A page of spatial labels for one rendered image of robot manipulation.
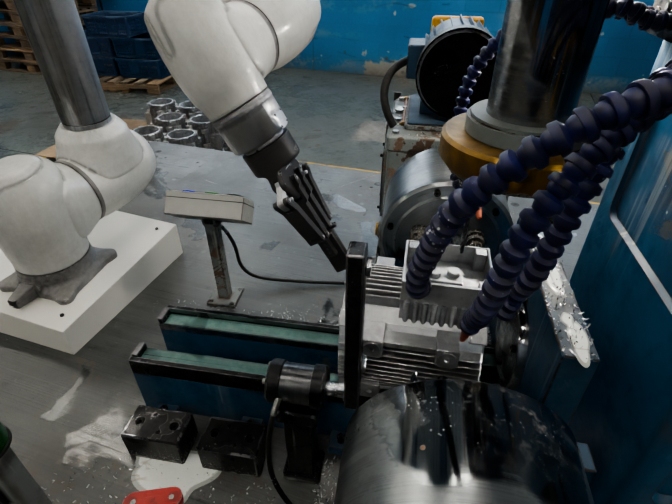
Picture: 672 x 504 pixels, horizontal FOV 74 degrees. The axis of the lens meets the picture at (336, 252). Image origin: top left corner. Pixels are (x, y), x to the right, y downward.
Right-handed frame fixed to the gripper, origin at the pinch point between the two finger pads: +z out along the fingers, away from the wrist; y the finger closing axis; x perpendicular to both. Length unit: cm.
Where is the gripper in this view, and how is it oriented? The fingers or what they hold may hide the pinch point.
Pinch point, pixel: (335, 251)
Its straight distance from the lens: 71.3
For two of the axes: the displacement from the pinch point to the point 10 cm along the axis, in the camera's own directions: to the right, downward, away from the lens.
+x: -8.5, 3.2, 4.1
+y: 1.7, -5.7, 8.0
